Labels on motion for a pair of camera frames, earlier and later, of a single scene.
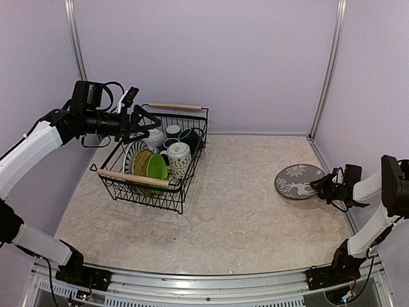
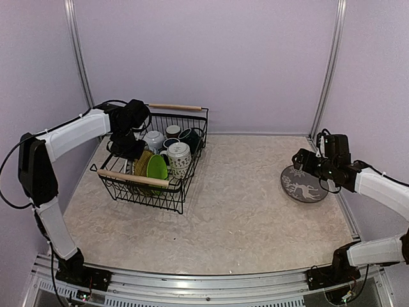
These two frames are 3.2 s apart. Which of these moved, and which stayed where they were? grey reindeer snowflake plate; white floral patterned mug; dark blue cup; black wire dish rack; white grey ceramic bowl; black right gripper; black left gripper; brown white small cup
Moved: black right gripper; grey reindeer snowflake plate; black left gripper
Stayed: dark blue cup; black wire dish rack; brown white small cup; white floral patterned mug; white grey ceramic bowl
